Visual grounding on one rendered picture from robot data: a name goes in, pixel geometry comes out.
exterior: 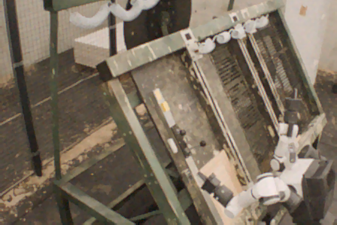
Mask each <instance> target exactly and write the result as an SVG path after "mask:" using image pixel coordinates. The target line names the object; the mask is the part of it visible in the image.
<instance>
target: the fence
mask: <svg viewBox="0 0 337 225"><path fill-rule="evenodd" d="M157 90H159V88H158V89H156V90H153V91H151V92H149V94H150V97H151V99H152V102H153V104H154V106H155V108H156V110H157V112H158V114H159V116H160V118H161V120H162V123H163V125H164V127H165V130H166V132H167V133H168V136H169V138H172V140H173V141H174V142H175V144H176V146H177V149H178V152H177V153H178V156H179V157H180V159H181V162H182V163H183V165H184V168H185V169H189V170H190V173H191V175H192V176H193V180H192V181H191V182H192V184H193V186H194V187H195V189H196V192H197V193H198V195H199V197H200V199H201V201H202V204H203V205H204V207H205V210H206V211H207V213H208V216H209V217H210V219H211V222H212V223H213V225H224V223H223V221H222V219H221V216H220V214H219V212H218V210H217V208H216V206H215V204H214V202H213V199H212V198H211V196H210V195H209V194H208V193H207V192H206V191H203V190H201V187H202V185H203V184H204V182H203V180H202V179H201V178H200V177H199V176H198V175H196V174H197V172H198V171H199V170H198V169H197V168H196V166H195V163H194V162H193V159H192V157H191V156H189V157H188V158H187V159H185V157H184V155H183V153H182V150H181V148H180V145H179V144H178V141H177V139H176V138H175V136H174V135H173V133H172V130H171V128H170V127H172V126H174V125H175V122H174V120H173V118H172V116H171V114H170V112H169V110H167V111H165V112H164V110H163V109H162V106H161V103H163V102H164V98H163V97H162V94H161V92H160V90H159V93H160V95H161V97H162V99H161V100H158V98H157V96H156V94H155V92H156V91H157Z"/></svg>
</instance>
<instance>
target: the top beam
mask: <svg viewBox="0 0 337 225"><path fill-rule="evenodd" d="M283 6H284V3H283V2H282V0H269V1H267V2H263V3H261V4H259V5H253V6H251V7H249V8H245V9H242V10H240V11H236V12H234V13H231V14H235V13H237V15H238V18H239V20H242V19H243V17H242V15H241V11H243V10H246V9H247V11H248V13H249V15H250V16H252V15H254V14H257V13H259V12H261V11H264V10H268V9H270V8H274V10H273V11H276V10H278V9H280V8H282V7H283ZM273 11H270V12H269V13H271V12H273ZM229 15H230V14H227V15H225V16H222V17H219V18H217V19H214V20H209V21H206V22H203V23H200V24H198V25H195V26H192V27H191V28H188V29H185V30H182V31H180V32H176V33H174V34H172V35H168V36H165V37H163V38H160V39H157V40H155V41H151V42H148V43H146V44H143V45H140V46H137V47H135V48H133V49H131V50H127V51H125V52H123V53H119V54H117V55H115V56H112V57H109V58H107V59H104V60H103V61H101V62H99V64H98V65H96V69H97V71H98V73H99V75H100V77H101V79H102V82H103V83H104V82H106V81H109V80H110V79H112V78H115V77H118V76H121V75H122V74H125V73H127V72H129V71H132V70H134V69H137V68H140V67H142V66H143V65H145V64H147V63H149V62H152V61H154V60H156V59H159V58H161V57H163V56H167V55H169V54H171V53H174V52H176V51H178V50H181V49H183V48H185V47H186V45H185V43H184V41H183V39H182V37H181V34H180V33H181V32H184V31H187V30H189V29H190V30H191V32H192V34H193V37H194V38H195V39H196V40H195V41H197V43H198V42H199V41H201V40H203V39H205V38H206V37H204V38H201V39H199V38H198V36H199V35H202V34H205V33H206V32H210V31H212V30H214V29H217V28H219V27H221V26H225V25H229V24H231V23H232V21H231V19H230V18H229ZM232 28H234V26H233V27H231V28H227V29H232ZM227 29H223V30H221V31H219V32H222V31H224V30H227ZM219 32H215V33H214V34H212V35H216V34H217V33H219ZM212 35H211V36H212Z"/></svg>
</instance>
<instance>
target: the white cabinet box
mask: <svg viewBox="0 0 337 225"><path fill-rule="evenodd" d="M285 10H286V12H285V20H286V21H287V25H288V27H289V29H290V32H291V34H292V36H293V40H294V41H295V44H296V45H297V47H298V49H299V52H300V55H301V57H302V60H303V62H304V64H305V67H306V69H307V72H308V75H309V77H310V79H311V82H312V84H314V82H315V78H316V74H317V65H318V62H319V58H320V52H321V49H322V46H321V45H322V42H323V36H324V32H325V25H326V19H327V16H328V15H327V12H328V10H329V0H287V3H286V7H285Z"/></svg>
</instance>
